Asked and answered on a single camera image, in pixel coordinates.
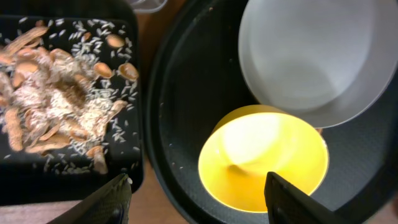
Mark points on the black rectangular waste tray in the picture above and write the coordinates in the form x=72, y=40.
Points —
x=24, y=179

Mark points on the yellow plastic bowl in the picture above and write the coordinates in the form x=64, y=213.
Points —
x=253, y=140

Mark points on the peanut shells and rice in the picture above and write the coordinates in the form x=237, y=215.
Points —
x=67, y=87

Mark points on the grey round plate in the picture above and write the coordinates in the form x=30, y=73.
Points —
x=324, y=61

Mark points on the clear plastic waste bin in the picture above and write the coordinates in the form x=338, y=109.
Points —
x=147, y=6

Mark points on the round black serving tray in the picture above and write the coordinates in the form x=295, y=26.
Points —
x=196, y=80

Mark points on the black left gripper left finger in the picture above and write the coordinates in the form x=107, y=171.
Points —
x=108, y=205

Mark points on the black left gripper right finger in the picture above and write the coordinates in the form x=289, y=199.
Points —
x=286, y=204

